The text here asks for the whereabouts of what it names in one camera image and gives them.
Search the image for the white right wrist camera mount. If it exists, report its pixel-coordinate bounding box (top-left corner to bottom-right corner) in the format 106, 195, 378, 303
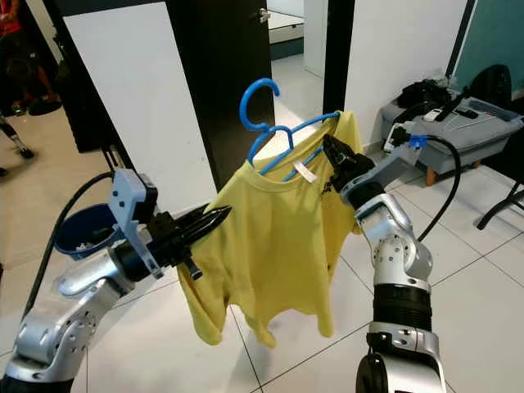
341, 123, 431, 210

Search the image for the black strapped bag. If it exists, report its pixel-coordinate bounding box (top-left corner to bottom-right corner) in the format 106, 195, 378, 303
401, 78, 463, 111

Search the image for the black door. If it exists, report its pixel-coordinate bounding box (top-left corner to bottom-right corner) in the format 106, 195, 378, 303
168, 0, 275, 191

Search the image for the yellow shirt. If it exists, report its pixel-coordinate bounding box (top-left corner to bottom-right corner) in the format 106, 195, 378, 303
178, 111, 365, 349

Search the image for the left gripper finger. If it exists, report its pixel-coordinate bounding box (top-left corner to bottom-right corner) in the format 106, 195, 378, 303
180, 211, 232, 250
172, 203, 233, 238

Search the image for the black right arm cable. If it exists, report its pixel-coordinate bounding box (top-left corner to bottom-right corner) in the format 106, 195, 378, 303
413, 135, 464, 242

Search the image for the blue plastic bucket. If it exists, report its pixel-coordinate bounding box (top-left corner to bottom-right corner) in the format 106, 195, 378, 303
53, 203, 125, 264

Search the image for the round black backpack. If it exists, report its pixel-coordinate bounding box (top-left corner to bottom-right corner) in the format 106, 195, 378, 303
463, 64, 513, 103

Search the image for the blue plastic hanger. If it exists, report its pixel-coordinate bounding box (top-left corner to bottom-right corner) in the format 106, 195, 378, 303
239, 78, 343, 181

